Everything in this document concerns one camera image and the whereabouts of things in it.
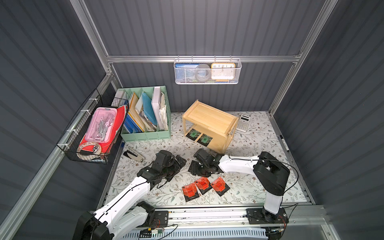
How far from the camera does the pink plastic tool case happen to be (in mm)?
700

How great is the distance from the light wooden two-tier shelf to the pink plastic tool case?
1.27ft

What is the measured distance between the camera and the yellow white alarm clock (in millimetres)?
896
